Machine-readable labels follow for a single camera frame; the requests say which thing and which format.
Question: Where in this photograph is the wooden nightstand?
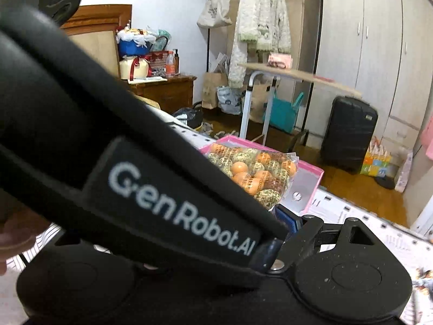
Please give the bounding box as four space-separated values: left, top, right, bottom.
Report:
130 74 197 114

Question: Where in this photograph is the wooden headboard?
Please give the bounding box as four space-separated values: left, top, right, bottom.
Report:
61 4 133 78

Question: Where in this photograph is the black bag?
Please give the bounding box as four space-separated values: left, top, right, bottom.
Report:
172 108 204 129

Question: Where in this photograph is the white wardrobe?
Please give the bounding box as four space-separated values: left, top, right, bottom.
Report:
306 0 433 163

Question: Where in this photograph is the white and blue bag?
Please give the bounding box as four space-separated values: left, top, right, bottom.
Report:
216 86 242 115

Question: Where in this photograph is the orange bottle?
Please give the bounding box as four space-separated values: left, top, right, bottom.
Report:
166 49 180 77

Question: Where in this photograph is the black clothes rack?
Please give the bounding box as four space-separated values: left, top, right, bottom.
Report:
208 0 325 153

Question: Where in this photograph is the blue gift box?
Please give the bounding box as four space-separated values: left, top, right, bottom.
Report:
117 29 153 58

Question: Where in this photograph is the green and orange egg bag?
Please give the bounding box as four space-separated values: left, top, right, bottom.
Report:
206 142 313 212

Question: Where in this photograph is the person's left hand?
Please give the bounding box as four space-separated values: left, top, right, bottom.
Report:
0 218 51 275

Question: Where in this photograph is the black round base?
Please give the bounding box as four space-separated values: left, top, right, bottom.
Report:
375 176 396 190

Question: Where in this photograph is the red box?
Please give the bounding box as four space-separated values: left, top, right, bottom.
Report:
147 51 174 75

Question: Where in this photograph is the white knitted cardigan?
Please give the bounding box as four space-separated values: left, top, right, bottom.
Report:
228 0 292 89

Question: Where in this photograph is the beige canvas tote bag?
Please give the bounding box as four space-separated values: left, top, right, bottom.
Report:
197 0 233 28

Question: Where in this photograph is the black suitcase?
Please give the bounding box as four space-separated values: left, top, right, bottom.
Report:
321 96 379 173

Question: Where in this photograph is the cream bag with red ribbon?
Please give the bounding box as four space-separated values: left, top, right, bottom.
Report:
119 56 151 82

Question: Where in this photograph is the colourful gift bag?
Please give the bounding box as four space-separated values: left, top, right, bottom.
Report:
360 137 393 177

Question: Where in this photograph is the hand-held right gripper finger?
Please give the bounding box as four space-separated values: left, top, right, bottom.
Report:
271 205 376 273

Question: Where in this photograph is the brown paper bag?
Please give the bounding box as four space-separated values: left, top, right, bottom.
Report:
202 71 229 109
250 81 271 122

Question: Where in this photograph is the small pink box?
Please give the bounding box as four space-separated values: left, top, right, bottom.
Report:
268 53 293 68

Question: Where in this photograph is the teal tote bag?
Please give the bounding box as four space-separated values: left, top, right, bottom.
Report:
271 91 305 134

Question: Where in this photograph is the pink bag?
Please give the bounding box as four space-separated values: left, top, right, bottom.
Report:
421 115 433 160

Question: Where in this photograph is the wooden folding table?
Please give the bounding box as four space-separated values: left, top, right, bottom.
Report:
237 61 362 143

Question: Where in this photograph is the striped bed sheet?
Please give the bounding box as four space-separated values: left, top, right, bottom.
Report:
7 102 433 325

